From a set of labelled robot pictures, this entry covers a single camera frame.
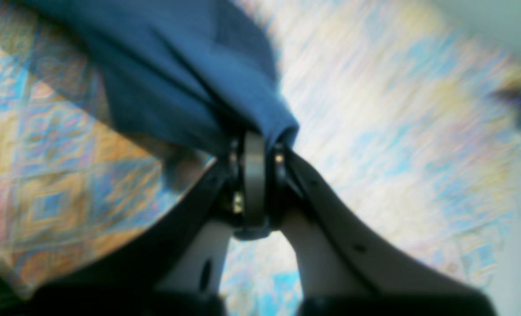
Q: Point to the colourful patterned tablecloth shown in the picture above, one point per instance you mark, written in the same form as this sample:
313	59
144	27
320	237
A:
394	113

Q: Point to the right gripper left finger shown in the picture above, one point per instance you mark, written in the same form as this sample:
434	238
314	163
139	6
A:
175	267

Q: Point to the dark navy t-shirt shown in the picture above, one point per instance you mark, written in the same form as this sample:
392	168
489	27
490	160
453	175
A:
191	72

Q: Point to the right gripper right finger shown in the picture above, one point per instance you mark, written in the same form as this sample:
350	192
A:
347	269

